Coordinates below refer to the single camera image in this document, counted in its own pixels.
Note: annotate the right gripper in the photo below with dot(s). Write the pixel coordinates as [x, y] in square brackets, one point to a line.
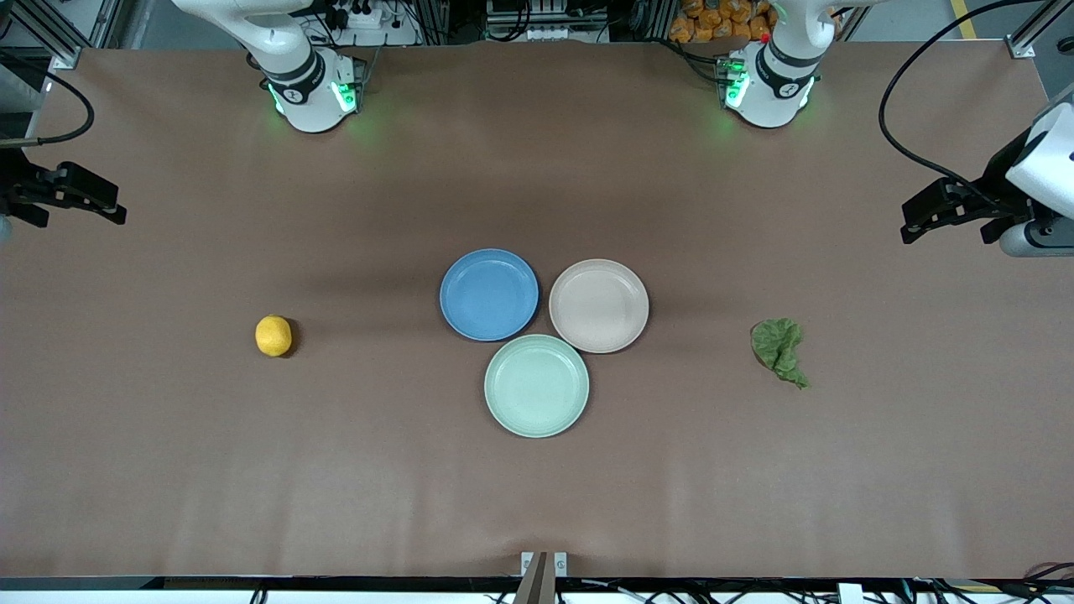
[18, 186]

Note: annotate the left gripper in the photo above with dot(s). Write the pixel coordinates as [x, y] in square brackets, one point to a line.
[988, 190]

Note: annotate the green lettuce leaf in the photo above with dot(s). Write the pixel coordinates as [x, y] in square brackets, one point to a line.
[776, 340]

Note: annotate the yellow lemon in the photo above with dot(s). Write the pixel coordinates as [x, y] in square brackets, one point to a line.
[273, 335]

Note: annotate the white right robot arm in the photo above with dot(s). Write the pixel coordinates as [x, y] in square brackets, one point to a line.
[306, 80]

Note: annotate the orange snack bags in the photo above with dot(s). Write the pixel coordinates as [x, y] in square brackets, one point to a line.
[713, 21]

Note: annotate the white power strip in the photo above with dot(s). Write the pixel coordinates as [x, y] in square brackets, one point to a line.
[365, 21]

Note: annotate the beige round plate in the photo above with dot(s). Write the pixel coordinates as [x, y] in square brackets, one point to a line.
[599, 305]

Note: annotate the small white box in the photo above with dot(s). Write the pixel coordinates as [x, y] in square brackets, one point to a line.
[850, 594]

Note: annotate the blue round plate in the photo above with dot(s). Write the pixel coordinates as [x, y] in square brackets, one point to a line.
[489, 294]

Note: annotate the pale green round plate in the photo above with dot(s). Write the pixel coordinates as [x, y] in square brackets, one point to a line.
[536, 386]

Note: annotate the grey electronics box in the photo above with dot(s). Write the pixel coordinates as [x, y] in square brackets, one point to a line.
[545, 17]

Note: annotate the brown table cover sheet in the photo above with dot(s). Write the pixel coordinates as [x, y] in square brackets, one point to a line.
[537, 503]

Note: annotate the aluminium frame profile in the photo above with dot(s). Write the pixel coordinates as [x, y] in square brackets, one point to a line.
[1040, 29]
[63, 52]

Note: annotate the black table edge rail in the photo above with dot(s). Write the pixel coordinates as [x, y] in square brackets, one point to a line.
[336, 581]

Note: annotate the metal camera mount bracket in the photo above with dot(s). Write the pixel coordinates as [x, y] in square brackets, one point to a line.
[544, 579]

